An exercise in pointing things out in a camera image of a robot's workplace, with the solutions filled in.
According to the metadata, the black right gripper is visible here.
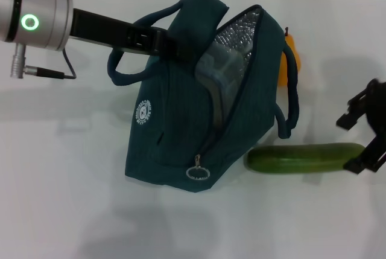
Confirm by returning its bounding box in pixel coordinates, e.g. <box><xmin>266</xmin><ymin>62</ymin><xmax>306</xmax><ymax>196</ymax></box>
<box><xmin>336</xmin><ymin>77</ymin><xmax>386</xmax><ymax>176</ymax></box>

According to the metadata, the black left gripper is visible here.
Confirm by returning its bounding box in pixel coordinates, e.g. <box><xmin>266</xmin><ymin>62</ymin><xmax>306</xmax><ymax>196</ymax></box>
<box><xmin>71</xmin><ymin>7</ymin><xmax>209</xmax><ymax>64</ymax></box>

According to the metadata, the clear plastic container blue rim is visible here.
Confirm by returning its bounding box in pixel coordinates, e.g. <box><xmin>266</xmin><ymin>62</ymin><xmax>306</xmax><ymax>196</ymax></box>
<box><xmin>194</xmin><ymin>41</ymin><xmax>253</xmax><ymax>129</ymax></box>

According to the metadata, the green cucumber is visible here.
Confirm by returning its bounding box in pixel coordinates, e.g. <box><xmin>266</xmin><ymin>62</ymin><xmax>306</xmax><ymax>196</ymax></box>
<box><xmin>247</xmin><ymin>142</ymin><xmax>367</xmax><ymax>174</ymax></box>

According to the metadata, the dark teal fabric lunch bag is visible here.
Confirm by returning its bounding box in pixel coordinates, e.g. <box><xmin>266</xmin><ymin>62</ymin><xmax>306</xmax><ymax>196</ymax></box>
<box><xmin>107</xmin><ymin>0</ymin><xmax>299</xmax><ymax>194</ymax></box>

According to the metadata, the orange yellow pear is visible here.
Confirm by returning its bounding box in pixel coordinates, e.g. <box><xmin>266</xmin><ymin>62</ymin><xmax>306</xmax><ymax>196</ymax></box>
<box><xmin>279</xmin><ymin>26</ymin><xmax>303</xmax><ymax>88</ymax></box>

